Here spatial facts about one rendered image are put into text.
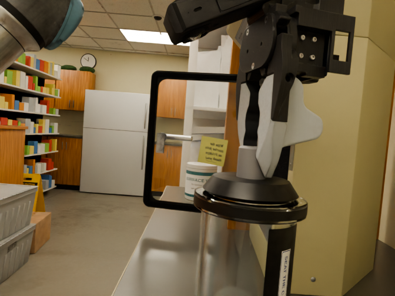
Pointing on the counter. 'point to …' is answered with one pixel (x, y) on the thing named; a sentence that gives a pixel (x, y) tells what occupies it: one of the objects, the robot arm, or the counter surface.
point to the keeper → (291, 157)
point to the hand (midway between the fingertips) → (253, 160)
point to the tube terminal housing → (345, 157)
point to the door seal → (153, 130)
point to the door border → (155, 130)
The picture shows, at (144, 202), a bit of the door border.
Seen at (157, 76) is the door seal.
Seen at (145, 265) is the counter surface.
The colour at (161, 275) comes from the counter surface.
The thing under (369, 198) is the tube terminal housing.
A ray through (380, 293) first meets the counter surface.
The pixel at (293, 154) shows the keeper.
